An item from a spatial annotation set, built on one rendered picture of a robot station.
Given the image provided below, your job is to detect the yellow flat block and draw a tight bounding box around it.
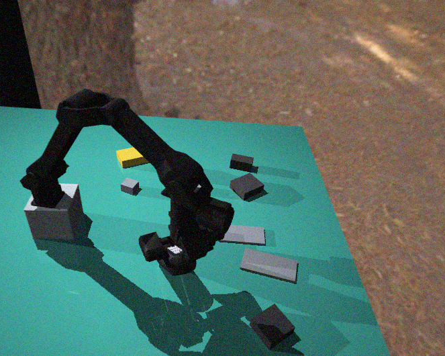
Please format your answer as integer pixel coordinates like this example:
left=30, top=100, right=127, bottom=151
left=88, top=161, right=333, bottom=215
left=116, top=147, right=148, bottom=168

